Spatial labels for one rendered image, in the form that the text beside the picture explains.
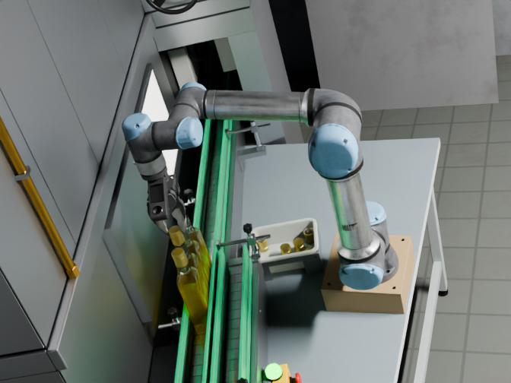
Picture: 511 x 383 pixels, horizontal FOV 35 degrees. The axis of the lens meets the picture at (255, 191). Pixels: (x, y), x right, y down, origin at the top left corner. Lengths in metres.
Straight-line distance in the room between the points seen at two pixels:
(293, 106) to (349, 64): 2.65
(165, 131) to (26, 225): 0.47
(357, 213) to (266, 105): 0.35
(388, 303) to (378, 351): 0.15
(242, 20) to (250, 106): 0.99
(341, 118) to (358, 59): 2.73
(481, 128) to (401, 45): 0.63
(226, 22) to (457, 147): 1.74
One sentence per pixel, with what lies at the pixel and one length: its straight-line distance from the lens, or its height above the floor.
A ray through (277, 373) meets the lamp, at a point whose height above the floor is 0.85.
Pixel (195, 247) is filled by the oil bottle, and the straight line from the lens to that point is 2.31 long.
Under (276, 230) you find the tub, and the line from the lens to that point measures 2.70.
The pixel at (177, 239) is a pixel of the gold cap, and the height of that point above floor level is 1.17.
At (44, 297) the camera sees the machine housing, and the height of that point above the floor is 1.46.
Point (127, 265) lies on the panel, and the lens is 2.17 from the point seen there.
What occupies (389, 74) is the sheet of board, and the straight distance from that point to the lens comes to 4.66.
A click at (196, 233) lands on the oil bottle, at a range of 2.36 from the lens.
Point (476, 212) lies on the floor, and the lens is 3.92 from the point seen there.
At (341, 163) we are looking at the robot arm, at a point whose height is 1.40.
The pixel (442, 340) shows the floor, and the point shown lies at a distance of 3.36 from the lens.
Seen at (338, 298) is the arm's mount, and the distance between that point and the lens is 2.43.
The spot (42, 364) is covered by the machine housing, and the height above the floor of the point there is 1.36.
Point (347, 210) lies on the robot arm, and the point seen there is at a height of 1.23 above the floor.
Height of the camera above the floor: 2.49
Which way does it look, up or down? 35 degrees down
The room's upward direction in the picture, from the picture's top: 17 degrees counter-clockwise
